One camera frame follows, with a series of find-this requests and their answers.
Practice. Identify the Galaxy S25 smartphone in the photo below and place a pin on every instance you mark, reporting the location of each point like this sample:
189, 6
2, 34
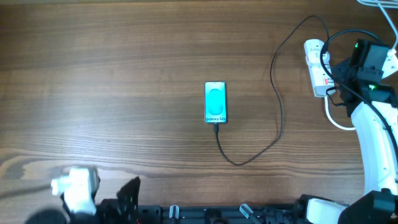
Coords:
215, 102

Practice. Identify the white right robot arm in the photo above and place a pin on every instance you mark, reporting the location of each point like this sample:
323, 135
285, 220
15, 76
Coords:
372, 108

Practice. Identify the white charger adapter plug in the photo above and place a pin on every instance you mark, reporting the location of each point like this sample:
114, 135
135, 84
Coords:
313, 56

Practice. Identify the white power strip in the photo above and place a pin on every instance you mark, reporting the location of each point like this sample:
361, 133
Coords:
319, 79

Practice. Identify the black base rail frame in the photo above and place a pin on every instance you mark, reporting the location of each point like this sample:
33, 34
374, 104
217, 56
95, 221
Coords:
111, 211

